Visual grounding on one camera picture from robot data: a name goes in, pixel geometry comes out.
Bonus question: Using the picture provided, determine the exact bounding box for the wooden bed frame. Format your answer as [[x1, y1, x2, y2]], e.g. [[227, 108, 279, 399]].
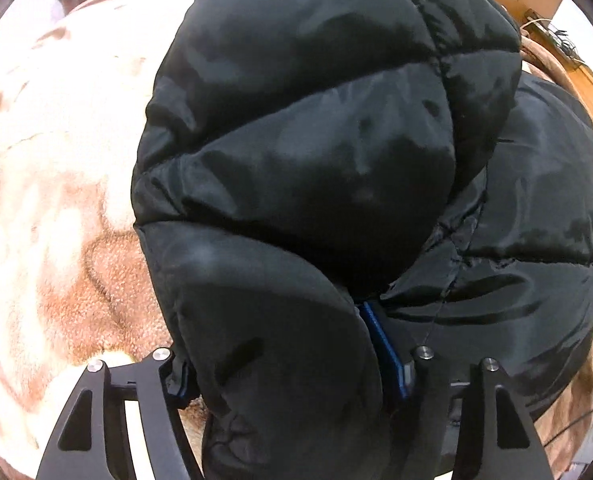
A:
[[520, 10, 593, 196]]

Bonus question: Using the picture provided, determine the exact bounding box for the black puffer jacket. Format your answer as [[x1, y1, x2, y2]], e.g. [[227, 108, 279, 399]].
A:
[[131, 0, 593, 480]]

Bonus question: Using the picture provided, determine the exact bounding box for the brown bear printed blanket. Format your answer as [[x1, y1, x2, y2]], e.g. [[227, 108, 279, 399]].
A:
[[0, 0, 212, 480]]

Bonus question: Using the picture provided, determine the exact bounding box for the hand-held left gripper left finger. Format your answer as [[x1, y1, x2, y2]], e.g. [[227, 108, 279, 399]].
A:
[[36, 347, 208, 480]]

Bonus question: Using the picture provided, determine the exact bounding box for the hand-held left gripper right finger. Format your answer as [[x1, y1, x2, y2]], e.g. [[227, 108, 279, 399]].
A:
[[357, 301, 550, 480]]

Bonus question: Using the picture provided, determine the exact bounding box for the power strip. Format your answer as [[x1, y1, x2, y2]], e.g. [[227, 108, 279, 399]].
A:
[[550, 24, 586, 69]]

